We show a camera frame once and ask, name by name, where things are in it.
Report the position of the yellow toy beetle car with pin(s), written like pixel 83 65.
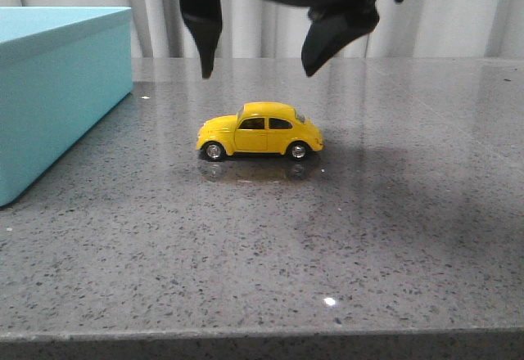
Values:
pixel 263 127

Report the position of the light blue storage box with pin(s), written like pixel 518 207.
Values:
pixel 62 70

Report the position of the white pleated curtain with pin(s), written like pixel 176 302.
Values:
pixel 257 28

